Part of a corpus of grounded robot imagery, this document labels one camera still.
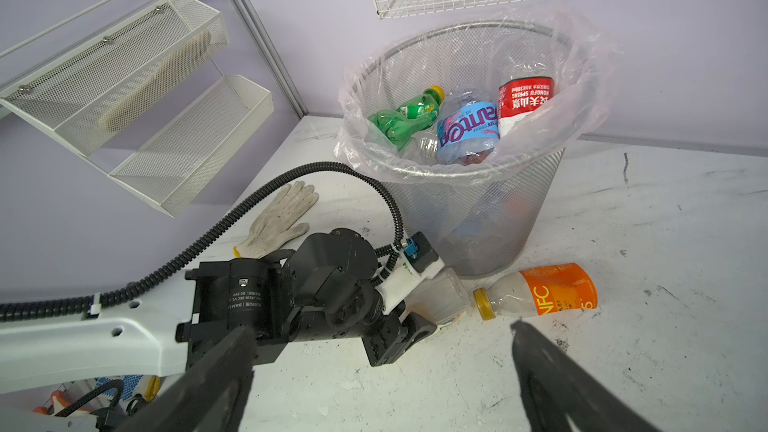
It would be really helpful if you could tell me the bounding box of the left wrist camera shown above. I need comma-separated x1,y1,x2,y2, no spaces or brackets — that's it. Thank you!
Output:
374,232,445,315

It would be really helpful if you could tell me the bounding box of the beige glove in shelf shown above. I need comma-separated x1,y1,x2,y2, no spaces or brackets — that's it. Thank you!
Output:
97,30,211,132

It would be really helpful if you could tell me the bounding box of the clear plastic bin liner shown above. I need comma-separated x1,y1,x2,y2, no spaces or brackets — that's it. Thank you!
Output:
335,9,620,185

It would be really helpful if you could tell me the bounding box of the grey mesh waste bin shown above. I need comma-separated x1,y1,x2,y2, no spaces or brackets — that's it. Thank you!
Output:
353,19,577,280

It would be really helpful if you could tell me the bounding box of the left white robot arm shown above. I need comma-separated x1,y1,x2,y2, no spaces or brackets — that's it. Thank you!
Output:
1,161,443,393

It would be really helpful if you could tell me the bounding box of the white mesh lower shelf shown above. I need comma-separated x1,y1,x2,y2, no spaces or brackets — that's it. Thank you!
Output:
109,75,274,217

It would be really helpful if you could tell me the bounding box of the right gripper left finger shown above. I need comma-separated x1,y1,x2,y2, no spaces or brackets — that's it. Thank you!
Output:
118,327,256,432

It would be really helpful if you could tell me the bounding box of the round red cap bottle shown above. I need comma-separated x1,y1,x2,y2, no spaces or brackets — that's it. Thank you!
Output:
415,135,439,161

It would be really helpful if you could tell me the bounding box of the white mesh shelf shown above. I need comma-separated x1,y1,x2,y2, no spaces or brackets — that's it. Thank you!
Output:
1,0,229,157
109,75,274,217

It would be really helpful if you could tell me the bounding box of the white cotton work glove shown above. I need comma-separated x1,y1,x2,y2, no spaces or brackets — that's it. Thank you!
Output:
233,181,319,259

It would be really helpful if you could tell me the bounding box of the blue dotted work glove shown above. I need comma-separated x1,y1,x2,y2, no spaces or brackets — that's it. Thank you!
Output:
89,374,163,403

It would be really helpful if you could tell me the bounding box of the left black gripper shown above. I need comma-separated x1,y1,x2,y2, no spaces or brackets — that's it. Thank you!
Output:
362,312,437,367

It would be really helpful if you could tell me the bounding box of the large crushed blue label bottle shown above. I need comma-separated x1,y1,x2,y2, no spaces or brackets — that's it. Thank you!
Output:
436,85,500,165

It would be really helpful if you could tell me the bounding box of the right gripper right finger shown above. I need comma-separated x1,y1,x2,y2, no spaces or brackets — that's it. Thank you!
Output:
511,320,657,431

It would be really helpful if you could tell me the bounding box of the orange rubber glove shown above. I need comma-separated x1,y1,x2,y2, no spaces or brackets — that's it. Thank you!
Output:
32,390,92,417

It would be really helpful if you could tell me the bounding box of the white mesh upper shelf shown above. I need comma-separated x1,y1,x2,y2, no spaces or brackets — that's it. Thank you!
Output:
1,0,229,157

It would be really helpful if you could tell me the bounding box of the red label clear bottle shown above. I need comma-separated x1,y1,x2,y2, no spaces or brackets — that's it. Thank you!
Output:
497,66,555,137

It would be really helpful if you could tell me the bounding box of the orange label juice bottle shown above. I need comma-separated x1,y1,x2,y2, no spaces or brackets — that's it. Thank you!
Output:
472,263,599,321

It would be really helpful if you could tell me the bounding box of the green Sprite bottle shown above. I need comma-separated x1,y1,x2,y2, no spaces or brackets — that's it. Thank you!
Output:
368,85,445,151

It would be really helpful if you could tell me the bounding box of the clear green cap bottle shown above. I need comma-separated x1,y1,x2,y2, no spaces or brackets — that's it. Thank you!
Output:
405,267,472,328

